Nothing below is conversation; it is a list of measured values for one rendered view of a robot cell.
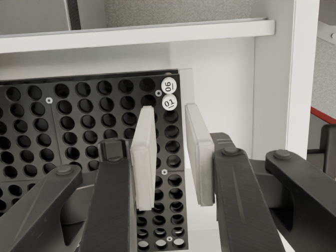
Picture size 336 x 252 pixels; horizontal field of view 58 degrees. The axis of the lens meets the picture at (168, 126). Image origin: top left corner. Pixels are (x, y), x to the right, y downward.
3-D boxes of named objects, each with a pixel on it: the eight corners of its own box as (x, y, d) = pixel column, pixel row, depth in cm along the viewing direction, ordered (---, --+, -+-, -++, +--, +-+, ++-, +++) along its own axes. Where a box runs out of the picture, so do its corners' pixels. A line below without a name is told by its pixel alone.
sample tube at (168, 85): (174, 70, 28) (176, 78, 24) (175, 83, 29) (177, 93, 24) (161, 71, 28) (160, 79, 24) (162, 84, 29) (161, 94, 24)
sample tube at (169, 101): (177, 95, 29) (179, 107, 25) (165, 100, 29) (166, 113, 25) (171, 83, 29) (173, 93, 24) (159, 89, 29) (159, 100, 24)
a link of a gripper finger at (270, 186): (221, 178, 11) (304, 173, 11) (203, 132, 16) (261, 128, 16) (221, 214, 11) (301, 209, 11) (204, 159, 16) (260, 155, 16)
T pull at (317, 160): (334, 121, 27) (343, 126, 25) (325, 196, 29) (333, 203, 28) (293, 124, 27) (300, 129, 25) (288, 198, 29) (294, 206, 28)
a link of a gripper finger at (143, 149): (153, 211, 13) (136, 212, 13) (157, 149, 20) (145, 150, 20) (148, 147, 12) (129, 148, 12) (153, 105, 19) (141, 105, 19)
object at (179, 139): (179, 73, 26) (179, 74, 25) (188, 245, 31) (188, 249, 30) (157, 74, 26) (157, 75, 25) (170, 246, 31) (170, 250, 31)
